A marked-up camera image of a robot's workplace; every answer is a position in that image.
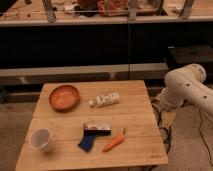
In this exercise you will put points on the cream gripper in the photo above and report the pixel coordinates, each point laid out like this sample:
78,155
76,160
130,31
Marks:
168,118

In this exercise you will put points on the orange pepper green stem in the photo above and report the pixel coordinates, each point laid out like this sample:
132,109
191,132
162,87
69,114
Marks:
115,141

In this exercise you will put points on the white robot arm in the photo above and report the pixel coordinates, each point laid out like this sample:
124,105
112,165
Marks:
186,83

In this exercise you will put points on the brown ceramic bowl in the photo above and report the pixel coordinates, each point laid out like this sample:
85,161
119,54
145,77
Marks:
64,97

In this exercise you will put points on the white plastic bottle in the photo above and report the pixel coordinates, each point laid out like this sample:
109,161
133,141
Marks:
105,100

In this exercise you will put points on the black box on shelf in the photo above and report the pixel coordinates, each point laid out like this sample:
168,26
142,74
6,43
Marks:
181,56

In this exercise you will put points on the long wooden shelf bench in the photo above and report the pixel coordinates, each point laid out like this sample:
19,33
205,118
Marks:
23,76

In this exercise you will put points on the wooden table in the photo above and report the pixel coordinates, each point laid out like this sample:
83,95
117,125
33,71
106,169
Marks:
142,146

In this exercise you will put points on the blue cloth piece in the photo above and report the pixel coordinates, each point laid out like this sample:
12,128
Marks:
86,142

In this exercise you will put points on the white plastic cup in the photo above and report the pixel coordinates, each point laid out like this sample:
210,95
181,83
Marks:
41,140

